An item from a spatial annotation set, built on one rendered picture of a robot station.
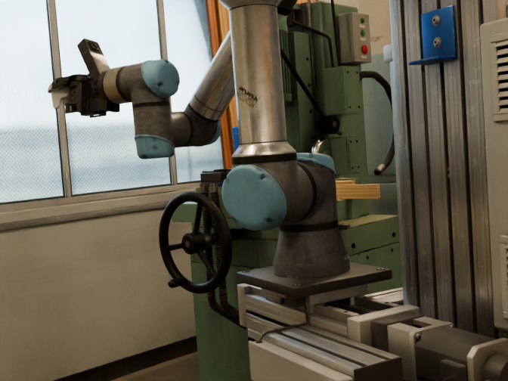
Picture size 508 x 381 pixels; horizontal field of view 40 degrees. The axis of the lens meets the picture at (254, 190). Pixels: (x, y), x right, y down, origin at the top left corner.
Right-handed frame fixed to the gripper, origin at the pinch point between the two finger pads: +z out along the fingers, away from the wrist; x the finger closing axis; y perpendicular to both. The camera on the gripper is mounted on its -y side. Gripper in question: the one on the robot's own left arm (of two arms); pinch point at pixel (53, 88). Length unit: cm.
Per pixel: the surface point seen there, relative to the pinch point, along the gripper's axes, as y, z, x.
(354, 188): 20, -36, 77
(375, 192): 21, -42, 76
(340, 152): 7, -23, 93
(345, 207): 25, -33, 76
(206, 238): 34, -1, 53
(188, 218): 28, 20, 69
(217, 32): -72, 95, 178
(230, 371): 75, 6, 74
